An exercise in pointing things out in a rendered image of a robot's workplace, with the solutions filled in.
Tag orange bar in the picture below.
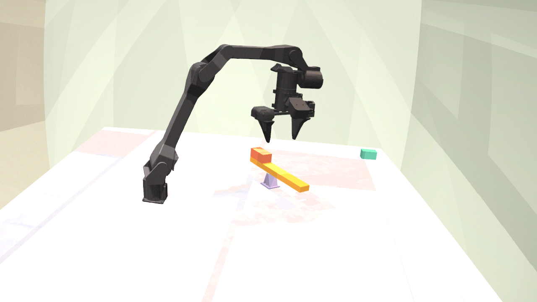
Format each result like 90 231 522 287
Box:
250 147 309 193

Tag teal rectangular block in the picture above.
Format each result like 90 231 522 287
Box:
360 148 377 160

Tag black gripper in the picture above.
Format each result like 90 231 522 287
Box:
250 87 315 143

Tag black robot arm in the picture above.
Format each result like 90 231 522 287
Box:
142 44 323 205

